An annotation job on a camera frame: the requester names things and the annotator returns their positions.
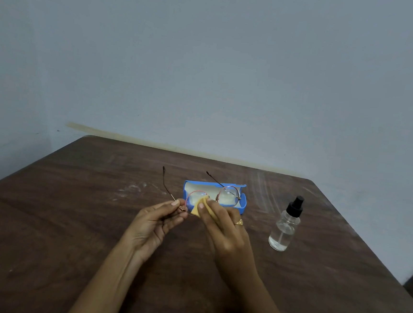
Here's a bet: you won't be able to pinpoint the person's right hand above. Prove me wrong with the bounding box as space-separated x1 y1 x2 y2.
191 197 266 288

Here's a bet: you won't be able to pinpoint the person's left hand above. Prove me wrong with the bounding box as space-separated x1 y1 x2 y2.
119 194 191 268

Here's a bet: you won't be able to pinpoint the blue glasses case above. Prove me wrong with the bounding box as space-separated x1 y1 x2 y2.
181 179 249 216

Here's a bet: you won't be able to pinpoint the clear spray bottle black cap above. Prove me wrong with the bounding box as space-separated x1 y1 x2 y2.
267 193 305 254

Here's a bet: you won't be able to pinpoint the metal-framed eyeglasses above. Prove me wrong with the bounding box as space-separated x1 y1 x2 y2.
158 166 244 218

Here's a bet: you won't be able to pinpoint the yellow cleaning cloth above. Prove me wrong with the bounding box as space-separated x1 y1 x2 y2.
190 193 222 221

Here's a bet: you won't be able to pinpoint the person's left forearm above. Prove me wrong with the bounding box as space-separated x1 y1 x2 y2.
64 238 145 313

